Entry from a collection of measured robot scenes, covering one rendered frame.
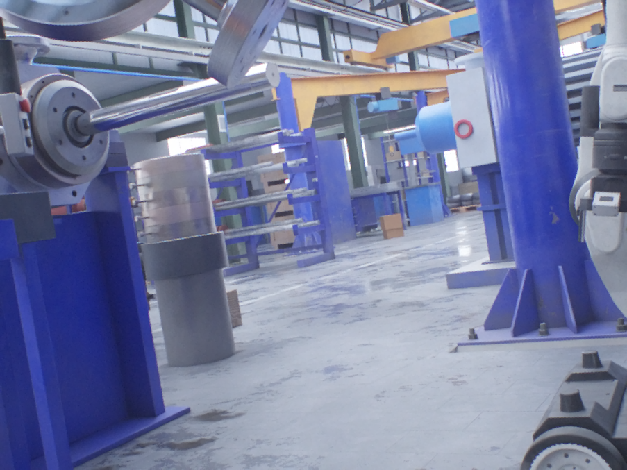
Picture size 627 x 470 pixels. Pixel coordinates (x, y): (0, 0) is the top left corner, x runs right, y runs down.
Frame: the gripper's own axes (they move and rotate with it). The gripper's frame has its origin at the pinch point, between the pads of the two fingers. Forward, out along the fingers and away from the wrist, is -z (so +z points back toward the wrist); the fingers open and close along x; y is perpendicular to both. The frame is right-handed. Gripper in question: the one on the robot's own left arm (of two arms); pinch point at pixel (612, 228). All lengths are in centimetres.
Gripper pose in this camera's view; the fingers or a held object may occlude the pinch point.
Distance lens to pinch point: 158.6
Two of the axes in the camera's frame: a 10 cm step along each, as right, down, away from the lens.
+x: -9.0, -0.7, 4.2
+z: 0.2, -9.9, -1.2
